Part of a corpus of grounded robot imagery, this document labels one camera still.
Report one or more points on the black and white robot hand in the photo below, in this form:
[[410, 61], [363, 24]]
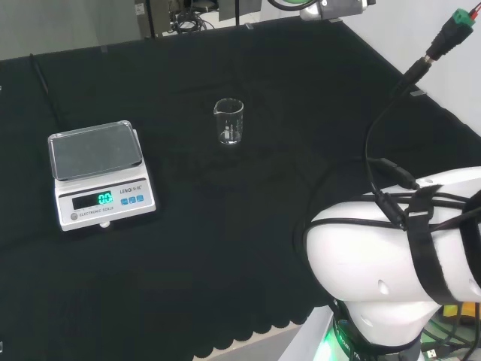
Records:
[[330, 9]]

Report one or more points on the clear glass beaker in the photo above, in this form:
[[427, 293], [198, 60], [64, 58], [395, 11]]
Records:
[[229, 126]]

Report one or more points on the black tripod pole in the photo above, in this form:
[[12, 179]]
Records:
[[238, 11], [151, 19]]

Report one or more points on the black bench cloth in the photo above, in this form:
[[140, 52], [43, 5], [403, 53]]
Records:
[[233, 225]]

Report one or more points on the white electronic balance steel pan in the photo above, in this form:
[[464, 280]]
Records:
[[101, 188]]

